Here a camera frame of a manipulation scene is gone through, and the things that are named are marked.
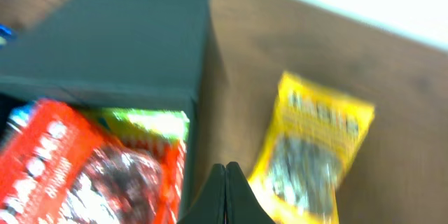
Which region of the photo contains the yellow candy bag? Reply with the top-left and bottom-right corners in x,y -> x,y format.
248,71 -> 375,224

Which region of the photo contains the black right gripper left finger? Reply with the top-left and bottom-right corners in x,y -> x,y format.
177,164 -> 226,224

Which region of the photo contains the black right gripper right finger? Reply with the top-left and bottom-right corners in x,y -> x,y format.
225,162 -> 275,224

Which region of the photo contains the red candy bag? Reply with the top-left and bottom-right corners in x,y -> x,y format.
1,99 -> 187,224

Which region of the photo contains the green Haribo gummy bag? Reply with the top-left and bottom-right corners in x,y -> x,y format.
81,108 -> 190,144

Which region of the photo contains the dark green open gift box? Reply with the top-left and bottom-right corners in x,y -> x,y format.
0,0 -> 214,214

